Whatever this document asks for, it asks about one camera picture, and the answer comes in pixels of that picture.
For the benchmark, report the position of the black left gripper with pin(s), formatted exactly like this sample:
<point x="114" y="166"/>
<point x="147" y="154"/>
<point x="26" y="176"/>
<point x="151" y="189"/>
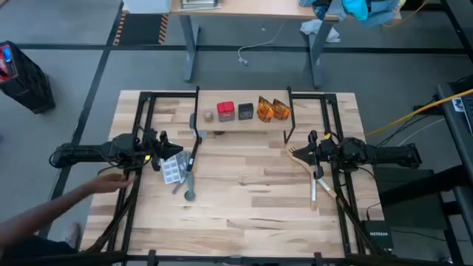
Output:
<point x="155" y="147"/>

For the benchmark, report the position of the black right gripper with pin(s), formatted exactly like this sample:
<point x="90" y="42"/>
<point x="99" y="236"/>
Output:
<point x="325" y="153"/>

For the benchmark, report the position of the orange carton with red lid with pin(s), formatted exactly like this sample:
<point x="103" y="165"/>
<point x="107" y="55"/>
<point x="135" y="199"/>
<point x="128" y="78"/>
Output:
<point x="282" y="110"/>

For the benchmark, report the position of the small glass spice jar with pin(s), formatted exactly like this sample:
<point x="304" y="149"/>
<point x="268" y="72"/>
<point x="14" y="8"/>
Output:
<point x="208" y="116"/>

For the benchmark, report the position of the orange taco seasoning packet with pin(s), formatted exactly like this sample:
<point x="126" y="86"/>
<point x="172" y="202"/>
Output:
<point x="265" y="111"/>

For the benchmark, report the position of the red-lidded spice tin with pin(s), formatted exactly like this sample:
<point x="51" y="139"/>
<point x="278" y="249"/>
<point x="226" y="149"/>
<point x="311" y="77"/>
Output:
<point x="225" y="108"/>

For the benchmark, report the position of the black spice tin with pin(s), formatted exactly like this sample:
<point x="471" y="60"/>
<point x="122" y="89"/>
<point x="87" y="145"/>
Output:
<point x="245" y="111"/>

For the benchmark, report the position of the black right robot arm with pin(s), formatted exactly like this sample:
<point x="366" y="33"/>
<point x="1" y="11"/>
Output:
<point x="388" y="155"/>

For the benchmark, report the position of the person's forearm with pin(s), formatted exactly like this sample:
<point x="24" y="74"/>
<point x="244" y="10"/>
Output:
<point x="44" y="214"/>

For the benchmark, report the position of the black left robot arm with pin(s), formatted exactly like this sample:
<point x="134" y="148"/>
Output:
<point x="85" y="152"/>

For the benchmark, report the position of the wooden shelf with black legs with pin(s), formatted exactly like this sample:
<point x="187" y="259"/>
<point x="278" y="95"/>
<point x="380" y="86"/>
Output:
<point x="236" y="125"/>

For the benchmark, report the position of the slotted wooden spatula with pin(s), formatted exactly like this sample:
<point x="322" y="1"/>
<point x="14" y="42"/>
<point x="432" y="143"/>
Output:
<point x="291" y="148"/>

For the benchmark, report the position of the white ice cube tray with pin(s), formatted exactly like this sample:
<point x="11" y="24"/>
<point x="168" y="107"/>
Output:
<point x="170" y="171"/>

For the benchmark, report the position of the black measuring spoon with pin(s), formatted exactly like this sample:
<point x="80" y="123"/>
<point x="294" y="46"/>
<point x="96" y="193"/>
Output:
<point x="194" y="151"/>

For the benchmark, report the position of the grey plastic utensil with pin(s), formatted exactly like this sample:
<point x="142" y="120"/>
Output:
<point x="192" y="123"/>

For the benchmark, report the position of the large grey measuring spoon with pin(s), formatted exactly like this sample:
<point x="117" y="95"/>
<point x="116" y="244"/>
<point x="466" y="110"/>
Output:
<point x="189" y="196"/>

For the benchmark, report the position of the person's hand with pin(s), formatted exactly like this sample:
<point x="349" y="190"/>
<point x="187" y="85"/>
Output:
<point x="111" y="183"/>

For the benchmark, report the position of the dark grey equipment box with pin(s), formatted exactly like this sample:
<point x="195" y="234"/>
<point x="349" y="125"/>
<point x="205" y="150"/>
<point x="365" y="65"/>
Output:
<point x="406" y="199"/>

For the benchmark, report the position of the white crumpled cloth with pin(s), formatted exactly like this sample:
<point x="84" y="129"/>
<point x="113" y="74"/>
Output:
<point x="318" y="29"/>

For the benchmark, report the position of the black hazard-striped floor mat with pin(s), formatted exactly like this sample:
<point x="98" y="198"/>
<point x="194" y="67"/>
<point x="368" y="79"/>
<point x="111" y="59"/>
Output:
<point x="142" y="29"/>

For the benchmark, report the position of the dark plaid garment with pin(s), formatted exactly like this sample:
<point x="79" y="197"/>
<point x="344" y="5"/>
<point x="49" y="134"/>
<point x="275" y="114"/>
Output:
<point x="318" y="11"/>

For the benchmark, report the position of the blue denim jeans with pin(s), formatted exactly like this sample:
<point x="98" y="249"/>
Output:
<point x="335" y="9"/>

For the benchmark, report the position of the cyan garment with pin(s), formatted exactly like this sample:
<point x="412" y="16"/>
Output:
<point x="354" y="9"/>

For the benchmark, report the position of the wooden desk with grey legs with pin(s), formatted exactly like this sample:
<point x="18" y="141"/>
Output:
<point x="258" y="9"/>

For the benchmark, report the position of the light blue denim garment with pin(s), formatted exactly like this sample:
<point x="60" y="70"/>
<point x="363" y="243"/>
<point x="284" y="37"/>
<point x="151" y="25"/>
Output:
<point x="384" y="13"/>

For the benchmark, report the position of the black crate with red device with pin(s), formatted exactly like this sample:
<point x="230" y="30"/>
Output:
<point x="26" y="81"/>

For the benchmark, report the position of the person's leg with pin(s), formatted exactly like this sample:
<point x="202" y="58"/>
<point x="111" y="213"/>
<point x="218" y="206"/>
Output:
<point x="33" y="249"/>

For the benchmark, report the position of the black aluminium table frame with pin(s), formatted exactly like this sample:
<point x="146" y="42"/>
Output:
<point x="173" y="95"/>

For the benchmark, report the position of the black Netgear switch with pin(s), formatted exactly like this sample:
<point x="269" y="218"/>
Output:
<point x="377" y="234"/>

